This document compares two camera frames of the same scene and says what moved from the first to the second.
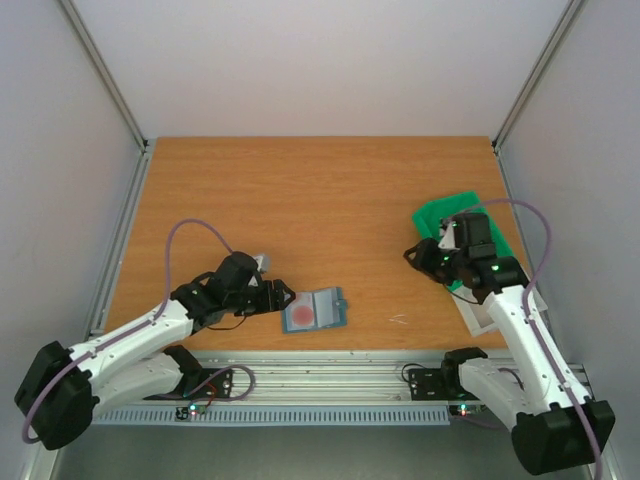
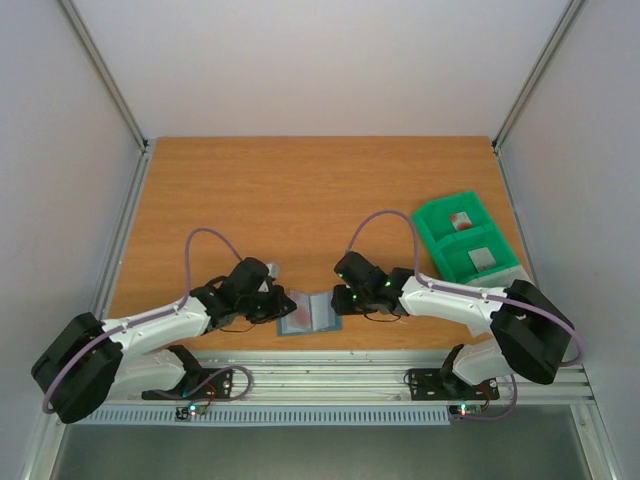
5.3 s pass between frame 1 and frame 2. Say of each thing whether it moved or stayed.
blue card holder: stayed
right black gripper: moved
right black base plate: stayed
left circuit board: stayed
